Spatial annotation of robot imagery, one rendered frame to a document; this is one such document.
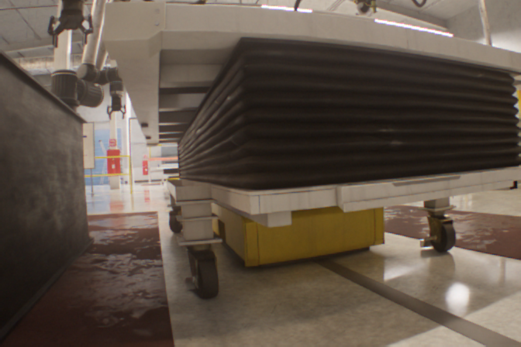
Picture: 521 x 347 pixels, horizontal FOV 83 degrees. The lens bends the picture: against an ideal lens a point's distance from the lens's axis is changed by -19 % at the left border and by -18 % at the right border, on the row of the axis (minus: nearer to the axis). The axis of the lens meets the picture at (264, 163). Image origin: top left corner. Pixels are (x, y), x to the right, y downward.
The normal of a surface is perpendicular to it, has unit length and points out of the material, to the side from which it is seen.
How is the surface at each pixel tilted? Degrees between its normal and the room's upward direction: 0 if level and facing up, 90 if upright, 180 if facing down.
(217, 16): 90
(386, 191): 90
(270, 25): 90
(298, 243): 90
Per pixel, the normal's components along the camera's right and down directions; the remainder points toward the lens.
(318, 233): 0.29, -0.04
